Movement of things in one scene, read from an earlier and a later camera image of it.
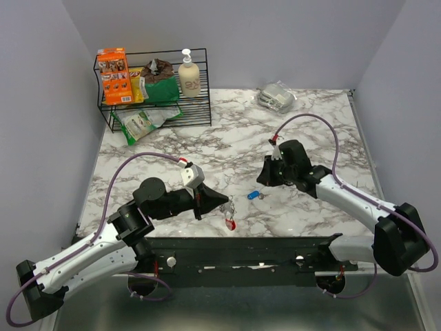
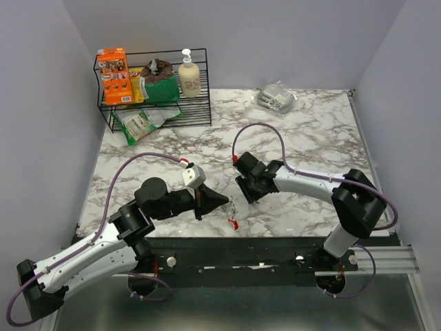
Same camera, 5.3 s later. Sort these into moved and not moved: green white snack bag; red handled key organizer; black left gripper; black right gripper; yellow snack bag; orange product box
Moved: red handled key organizer; black right gripper
Not moved: yellow snack bag; black left gripper; orange product box; green white snack bag
